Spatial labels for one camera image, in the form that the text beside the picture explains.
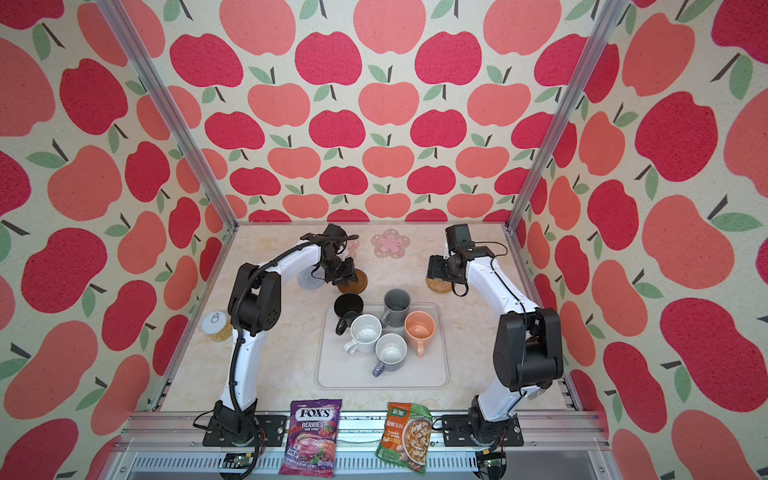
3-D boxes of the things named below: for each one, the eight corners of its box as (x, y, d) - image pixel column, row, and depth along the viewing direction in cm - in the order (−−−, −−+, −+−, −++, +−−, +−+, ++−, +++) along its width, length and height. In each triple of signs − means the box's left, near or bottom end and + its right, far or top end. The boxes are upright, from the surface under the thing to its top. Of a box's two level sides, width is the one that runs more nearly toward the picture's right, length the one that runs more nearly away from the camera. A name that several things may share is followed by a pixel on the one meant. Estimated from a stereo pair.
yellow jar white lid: (205, 342, 92) (195, 333, 87) (214, 320, 96) (205, 311, 91) (230, 341, 92) (221, 333, 87) (237, 320, 96) (230, 311, 91)
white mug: (347, 356, 87) (344, 346, 81) (357, 323, 94) (355, 312, 88) (375, 363, 86) (374, 352, 80) (383, 329, 92) (383, 317, 86)
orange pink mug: (406, 362, 87) (407, 351, 80) (404, 323, 95) (405, 310, 88) (434, 362, 87) (438, 351, 80) (430, 323, 95) (433, 310, 88)
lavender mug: (373, 378, 84) (372, 370, 78) (374, 343, 90) (373, 332, 84) (407, 378, 83) (408, 370, 78) (405, 343, 90) (406, 332, 84)
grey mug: (381, 331, 94) (381, 313, 84) (382, 308, 99) (381, 288, 90) (408, 331, 94) (411, 313, 84) (407, 308, 99) (409, 288, 90)
